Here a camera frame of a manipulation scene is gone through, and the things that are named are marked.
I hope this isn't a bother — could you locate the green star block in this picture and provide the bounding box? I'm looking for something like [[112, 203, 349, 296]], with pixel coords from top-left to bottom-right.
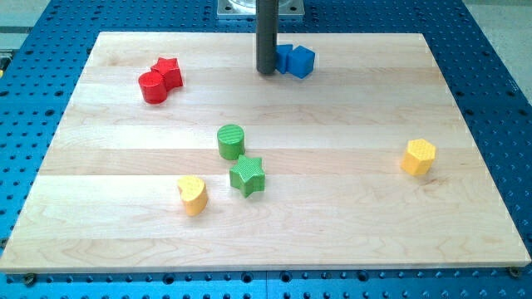
[[229, 154, 265, 198]]

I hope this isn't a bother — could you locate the red star block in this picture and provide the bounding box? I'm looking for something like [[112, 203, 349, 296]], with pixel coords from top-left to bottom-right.
[[150, 57, 184, 91]]

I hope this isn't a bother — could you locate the green cylinder block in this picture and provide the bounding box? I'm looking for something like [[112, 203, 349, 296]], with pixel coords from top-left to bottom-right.
[[217, 124, 245, 160]]

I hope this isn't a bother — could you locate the light wooden board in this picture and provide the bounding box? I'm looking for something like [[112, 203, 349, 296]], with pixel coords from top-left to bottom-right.
[[1, 32, 530, 273]]

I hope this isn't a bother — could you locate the yellow heart block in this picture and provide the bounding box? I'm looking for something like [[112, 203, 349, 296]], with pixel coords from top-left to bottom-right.
[[177, 175, 209, 217]]

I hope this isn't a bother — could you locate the blue cube block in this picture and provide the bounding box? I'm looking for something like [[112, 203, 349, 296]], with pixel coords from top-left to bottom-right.
[[287, 46, 315, 79]]

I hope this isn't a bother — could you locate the blue block behind rod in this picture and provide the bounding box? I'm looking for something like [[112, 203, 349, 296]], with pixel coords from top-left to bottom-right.
[[275, 44, 293, 74]]

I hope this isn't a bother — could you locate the red cylinder block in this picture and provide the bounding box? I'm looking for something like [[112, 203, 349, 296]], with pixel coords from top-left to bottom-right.
[[138, 71, 167, 105]]

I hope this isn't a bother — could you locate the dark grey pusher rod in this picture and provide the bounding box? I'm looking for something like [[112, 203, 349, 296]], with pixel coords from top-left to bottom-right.
[[256, 0, 278, 75]]

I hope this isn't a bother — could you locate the yellow hexagon block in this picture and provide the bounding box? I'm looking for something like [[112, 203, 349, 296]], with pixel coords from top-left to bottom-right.
[[401, 139, 436, 176]]

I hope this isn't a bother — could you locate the silver robot mount plate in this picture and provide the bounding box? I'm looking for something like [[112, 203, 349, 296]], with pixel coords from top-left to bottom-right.
[[216, 0, 305, 19]]

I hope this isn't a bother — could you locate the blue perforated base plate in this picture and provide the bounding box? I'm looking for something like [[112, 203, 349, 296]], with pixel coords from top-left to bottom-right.
[[1, 0, 531, 298]]

